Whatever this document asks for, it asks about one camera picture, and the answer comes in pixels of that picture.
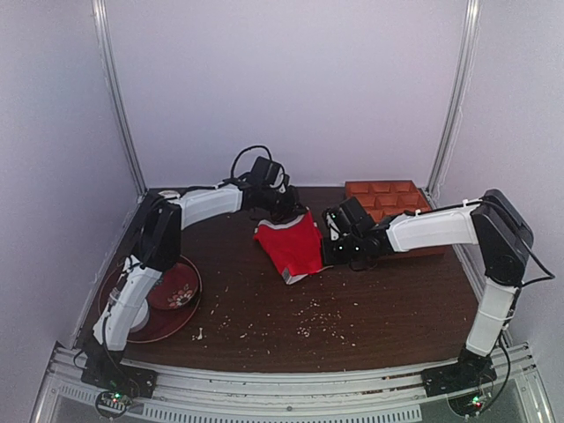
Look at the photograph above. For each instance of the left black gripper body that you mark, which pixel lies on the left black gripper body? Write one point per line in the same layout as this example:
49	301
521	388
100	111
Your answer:
287	211

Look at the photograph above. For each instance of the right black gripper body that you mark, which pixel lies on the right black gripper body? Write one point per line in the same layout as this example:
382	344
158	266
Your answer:
329	248

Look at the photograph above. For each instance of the red white underwear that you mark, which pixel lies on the red white underwear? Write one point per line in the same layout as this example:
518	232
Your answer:
295	248

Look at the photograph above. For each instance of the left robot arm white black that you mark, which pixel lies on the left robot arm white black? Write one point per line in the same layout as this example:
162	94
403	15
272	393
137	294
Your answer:
158	248

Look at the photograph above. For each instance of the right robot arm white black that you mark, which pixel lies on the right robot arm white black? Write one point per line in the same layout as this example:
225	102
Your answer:
490	222

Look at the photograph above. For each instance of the orange compartment tray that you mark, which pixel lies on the orange compartment tray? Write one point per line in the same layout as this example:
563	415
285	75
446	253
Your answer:
381	199

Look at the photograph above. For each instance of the small patterned white bowl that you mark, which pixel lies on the small patterned white bowl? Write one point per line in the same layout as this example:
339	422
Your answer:
169	194

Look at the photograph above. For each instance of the red floral plate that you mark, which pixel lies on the red floral plate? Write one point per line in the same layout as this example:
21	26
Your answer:
175	289

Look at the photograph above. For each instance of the large dark red tray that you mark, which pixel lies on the large dark red tray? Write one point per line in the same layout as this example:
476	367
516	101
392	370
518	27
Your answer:
176	317

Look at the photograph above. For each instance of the white round cup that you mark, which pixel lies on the white round cup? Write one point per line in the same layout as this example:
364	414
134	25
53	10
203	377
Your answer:
141	318

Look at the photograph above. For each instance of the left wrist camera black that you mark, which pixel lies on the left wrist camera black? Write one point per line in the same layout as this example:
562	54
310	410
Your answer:
266	172

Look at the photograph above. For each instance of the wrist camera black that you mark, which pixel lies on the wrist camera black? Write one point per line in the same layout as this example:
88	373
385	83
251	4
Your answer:
266	172
349	217

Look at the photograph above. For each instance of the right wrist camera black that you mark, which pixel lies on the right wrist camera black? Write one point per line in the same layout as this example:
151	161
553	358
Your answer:
349	217

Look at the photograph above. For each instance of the right aluminium frame post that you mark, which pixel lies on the right aluminium frame post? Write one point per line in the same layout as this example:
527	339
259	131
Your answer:
454	114

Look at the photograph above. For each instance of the aluminium frame post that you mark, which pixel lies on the aluminium frame post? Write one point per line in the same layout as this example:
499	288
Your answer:
101	23
454	114

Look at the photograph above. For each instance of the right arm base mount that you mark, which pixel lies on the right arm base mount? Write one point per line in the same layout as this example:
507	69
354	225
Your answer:
469	371

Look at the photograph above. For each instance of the aluminium front rail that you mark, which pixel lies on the aluminium front rail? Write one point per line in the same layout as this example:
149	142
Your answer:
393	394

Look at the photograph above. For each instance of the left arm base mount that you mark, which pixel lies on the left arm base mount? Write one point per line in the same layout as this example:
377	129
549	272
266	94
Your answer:
106	372

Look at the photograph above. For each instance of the left aluminium frame post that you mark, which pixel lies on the left aluminium frame post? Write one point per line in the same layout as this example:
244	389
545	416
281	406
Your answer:
101	23

